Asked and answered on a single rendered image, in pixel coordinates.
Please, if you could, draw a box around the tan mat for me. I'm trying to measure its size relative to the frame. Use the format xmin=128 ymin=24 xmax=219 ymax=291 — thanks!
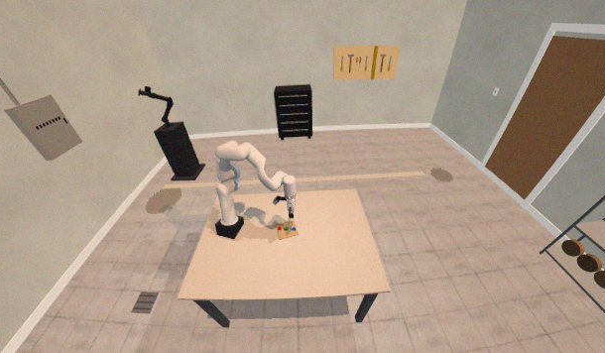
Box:
xmin=276 ymin=220 xmax=299 ymax=240

